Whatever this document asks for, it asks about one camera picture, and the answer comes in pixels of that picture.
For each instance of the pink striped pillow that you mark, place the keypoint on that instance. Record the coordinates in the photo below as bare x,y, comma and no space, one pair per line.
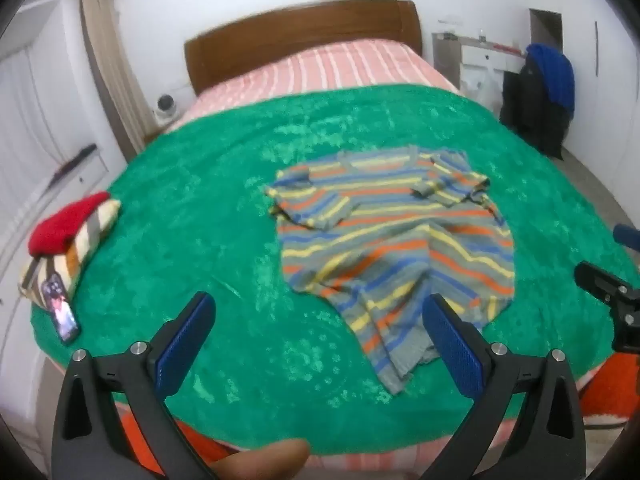
325,70

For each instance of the green floral blanket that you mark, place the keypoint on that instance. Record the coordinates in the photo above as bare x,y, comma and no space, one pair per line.
200,185

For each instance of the white desk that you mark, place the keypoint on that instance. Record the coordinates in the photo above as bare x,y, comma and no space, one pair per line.
480,55

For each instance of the red item on desk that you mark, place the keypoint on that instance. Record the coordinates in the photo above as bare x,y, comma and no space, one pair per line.
507,48

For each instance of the red knit hat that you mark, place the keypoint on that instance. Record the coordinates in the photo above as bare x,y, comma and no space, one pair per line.
60,225

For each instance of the small white fan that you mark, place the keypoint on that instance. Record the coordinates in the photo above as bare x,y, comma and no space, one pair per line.
165,105

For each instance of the wooden bed headboard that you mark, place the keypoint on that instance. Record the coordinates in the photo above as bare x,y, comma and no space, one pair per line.
300,35

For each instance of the clear plastic bag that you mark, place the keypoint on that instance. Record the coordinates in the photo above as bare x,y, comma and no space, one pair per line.
480,87

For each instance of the black puffer jacket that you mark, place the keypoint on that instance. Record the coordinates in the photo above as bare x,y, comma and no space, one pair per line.
530,110

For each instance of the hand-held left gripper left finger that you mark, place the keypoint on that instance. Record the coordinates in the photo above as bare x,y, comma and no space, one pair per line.
182,345

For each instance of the smartphone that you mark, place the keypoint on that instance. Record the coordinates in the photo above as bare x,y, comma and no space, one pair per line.
60,310

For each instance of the orange cloth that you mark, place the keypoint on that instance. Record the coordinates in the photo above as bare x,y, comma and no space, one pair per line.
615,390

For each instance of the blue garment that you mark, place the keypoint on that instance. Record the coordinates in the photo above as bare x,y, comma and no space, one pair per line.
555,75

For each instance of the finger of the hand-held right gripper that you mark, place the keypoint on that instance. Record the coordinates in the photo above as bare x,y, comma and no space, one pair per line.
627,237
600,280

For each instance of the striped knit shirt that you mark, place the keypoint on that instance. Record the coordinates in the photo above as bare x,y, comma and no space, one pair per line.
380,230

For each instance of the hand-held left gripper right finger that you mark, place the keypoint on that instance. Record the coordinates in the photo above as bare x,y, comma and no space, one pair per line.
452,350

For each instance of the beige curtain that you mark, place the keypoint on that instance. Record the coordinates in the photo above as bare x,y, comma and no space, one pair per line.
110,60

